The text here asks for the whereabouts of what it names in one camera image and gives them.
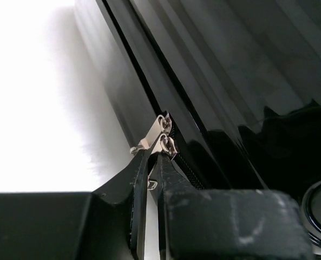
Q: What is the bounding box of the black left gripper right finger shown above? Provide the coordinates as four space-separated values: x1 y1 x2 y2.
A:
154 155 315 259

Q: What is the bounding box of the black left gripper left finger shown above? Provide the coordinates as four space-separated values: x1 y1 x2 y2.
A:
0 151 149 259

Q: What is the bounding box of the black white astronaut suitcase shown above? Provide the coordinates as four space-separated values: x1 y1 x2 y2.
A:
73 0 321 255

